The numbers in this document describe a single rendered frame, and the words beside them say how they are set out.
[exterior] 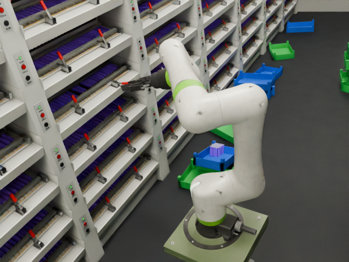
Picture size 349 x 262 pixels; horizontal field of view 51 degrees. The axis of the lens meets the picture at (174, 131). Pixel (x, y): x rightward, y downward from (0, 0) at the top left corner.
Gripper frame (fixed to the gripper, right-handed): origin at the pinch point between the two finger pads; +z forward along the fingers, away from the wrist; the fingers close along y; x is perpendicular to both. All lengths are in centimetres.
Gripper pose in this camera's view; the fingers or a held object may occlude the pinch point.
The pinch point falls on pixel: (129, 85)
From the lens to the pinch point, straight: 179.0
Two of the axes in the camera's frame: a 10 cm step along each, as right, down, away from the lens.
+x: -3.6, -8.4, -4.0
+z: -8.0, 0.6, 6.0
